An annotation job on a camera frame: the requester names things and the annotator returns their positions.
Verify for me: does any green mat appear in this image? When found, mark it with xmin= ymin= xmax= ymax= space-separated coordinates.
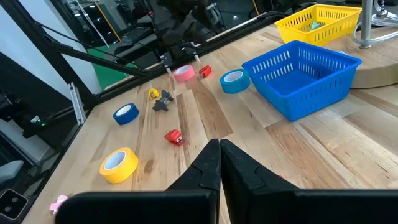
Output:
xmin=86 ymin=43 xmax=138 ymax=91

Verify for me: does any pink staple remover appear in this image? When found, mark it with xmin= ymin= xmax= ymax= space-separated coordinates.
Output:
xmin=49 ymin=194 xmax=69 ymax=216

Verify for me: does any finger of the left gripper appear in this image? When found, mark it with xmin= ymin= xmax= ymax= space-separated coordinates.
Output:
xmin=183 ymin=46 xmax=201 ymax=65
xmin=160 ymin=51 xmax=175 ymax=77

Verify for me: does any pink tape roll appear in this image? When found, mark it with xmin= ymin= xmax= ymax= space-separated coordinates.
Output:
xmin=172 ymin=64 xmax=196 ymax=83

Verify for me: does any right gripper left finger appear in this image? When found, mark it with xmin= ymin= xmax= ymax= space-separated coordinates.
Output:
xmin=55 ymin=139 xmax=222 ymax=224

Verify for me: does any white metal bracket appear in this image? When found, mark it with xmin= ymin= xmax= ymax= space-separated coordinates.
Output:
xmin=68 ymin=82 xmax=87 ymax=126

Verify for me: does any blue plastic basket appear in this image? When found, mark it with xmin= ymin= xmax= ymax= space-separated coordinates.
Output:
xmin=241 ymin=40 xmax=363 ymax=122

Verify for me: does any clear lamp cable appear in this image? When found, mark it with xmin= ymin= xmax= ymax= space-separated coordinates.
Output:
xmin=353 ymin=0 xmax=398 ymax=45

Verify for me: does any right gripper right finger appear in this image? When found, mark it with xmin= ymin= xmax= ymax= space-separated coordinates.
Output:
xmin=220 ymin=139 xmax=398 ymax=224

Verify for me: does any teal staple remover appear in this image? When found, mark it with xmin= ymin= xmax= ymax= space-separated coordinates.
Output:
xmin=308 ymin=20 xmax=326 ymax=32

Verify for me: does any dark blue tape roll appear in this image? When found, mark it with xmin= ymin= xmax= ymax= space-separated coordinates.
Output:
xmin=112 ymin=103 xmax=140 ymax=126

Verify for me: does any yellow tape roll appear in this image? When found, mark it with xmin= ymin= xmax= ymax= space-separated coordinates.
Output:
xmin=99 ymin=147 xmax=139 ymax=184

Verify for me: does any light blue tape roll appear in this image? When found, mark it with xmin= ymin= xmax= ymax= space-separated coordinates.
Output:
xmin=219 ymin=68 xmax=251 ymax=95

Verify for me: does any round wooden lamp base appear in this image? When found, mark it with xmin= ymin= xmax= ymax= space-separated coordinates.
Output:
xmin=322 ymin=26 xmax=398 ymax=90

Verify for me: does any yellow plastic basket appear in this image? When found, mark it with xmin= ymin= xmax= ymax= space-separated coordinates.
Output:
xmin=274 ymin=4 xmax=363 ymax=47

